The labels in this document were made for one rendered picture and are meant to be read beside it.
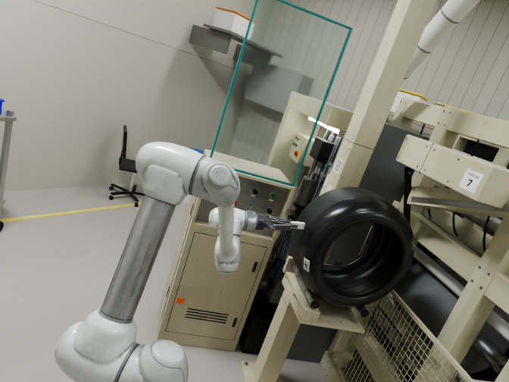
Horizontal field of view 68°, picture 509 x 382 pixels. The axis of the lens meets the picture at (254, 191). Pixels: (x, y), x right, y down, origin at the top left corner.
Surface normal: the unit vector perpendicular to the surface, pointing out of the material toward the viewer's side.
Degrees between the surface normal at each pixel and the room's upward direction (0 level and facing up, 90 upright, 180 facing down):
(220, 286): 90
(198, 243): 90
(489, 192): 90
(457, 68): 90
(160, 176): 75
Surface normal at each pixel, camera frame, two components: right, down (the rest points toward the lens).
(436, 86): -0.55, 0.07
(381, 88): 0.17, 0.34
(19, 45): 0.78, 0.41
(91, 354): -0.05, -0.14
